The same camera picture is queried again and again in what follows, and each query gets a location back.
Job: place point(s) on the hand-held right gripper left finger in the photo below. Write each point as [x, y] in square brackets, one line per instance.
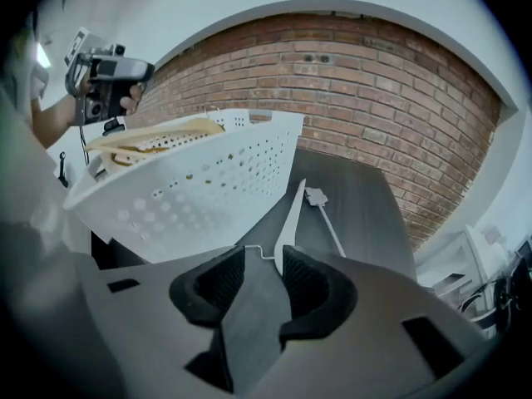
[158, 326]

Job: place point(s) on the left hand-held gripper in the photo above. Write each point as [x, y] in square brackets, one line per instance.
[97, 98]

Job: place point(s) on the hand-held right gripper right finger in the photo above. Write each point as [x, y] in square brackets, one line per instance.
[365, 306]

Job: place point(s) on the light wooden hanger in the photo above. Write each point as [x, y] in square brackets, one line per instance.
[166, 133]

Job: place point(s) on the white plastic hanger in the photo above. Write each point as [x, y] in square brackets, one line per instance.
[289, 223]

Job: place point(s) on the white plastic laundry basket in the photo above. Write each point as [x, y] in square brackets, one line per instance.
[187, 214]

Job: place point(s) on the person's left forearm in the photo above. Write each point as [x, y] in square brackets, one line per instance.
[54, 119]

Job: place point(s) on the person's left hand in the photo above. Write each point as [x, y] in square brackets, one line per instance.
[133, 96]

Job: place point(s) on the ceiling light panel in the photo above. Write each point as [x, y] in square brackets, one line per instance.
[43, 54]

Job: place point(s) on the white desk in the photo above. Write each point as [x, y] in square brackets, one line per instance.
[469, 256]

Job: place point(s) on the person's white printed t-shirt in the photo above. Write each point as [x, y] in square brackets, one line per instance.
[25, 160]

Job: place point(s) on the black bag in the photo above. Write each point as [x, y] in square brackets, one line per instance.
[513, 285]

